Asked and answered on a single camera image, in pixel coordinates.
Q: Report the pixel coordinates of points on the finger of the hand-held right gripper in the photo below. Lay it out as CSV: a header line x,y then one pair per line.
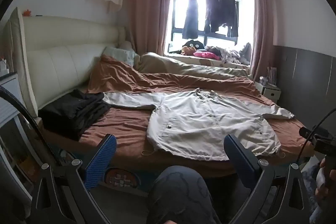
x,y
306,132

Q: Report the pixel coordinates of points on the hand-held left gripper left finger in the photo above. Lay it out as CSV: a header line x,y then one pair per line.
x,y
101,161

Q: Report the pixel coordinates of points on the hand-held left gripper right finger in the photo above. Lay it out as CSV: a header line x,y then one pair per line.
x,y
240,161

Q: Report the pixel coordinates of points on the beige jacket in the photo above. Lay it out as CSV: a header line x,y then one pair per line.
x,y
199,124

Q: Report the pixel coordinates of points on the pile of black clothes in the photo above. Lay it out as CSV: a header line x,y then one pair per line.
x,y
71,111

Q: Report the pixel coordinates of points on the pile of mixed clothes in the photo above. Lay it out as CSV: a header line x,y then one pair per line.
x,y
233,54

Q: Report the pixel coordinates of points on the person's right hand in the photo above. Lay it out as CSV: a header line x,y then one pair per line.
x,y
328,187

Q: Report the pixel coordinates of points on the brown bed sheet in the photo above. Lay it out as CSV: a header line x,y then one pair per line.
x,y
126,124

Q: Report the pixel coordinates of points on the white nightstand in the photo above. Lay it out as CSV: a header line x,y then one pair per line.
x,y
271,94

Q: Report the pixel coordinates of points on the small pale containers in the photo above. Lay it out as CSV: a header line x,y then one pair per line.
x,y
271,74

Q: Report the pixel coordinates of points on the person's leg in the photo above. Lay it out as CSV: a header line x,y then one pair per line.
x,y
181,195

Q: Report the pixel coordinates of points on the white bedside cabinet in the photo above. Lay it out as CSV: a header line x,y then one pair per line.
x,y
10,108

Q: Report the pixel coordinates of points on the beige duvet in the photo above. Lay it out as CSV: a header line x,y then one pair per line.
x,y
183,67

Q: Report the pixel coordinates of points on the pale green pillow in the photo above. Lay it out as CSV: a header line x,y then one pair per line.
x,y
119,53

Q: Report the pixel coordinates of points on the cream padded headboard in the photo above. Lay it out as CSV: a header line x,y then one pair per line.
x,y
65,56

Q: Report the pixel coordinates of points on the pink curtain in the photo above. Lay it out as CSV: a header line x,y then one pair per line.
x,y
149,3
262,29

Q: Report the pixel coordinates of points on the white pillow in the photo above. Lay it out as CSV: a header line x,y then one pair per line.
x,y
126,45

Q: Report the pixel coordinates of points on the brown plush toy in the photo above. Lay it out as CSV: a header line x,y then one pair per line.
x,y
187,50

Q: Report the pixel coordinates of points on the black round plush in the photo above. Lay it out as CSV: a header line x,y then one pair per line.
x,y
193,44

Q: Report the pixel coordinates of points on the hanging dark jacket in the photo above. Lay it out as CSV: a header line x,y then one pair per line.
x,y
229,14
212,11

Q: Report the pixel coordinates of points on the hanging dark pants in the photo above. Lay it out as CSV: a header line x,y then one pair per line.
x,y
190,19

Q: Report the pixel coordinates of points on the window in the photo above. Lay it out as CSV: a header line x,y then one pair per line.
x,y
201,11

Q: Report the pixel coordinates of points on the small orange toy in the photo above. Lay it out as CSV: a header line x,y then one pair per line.
x,y
26,12

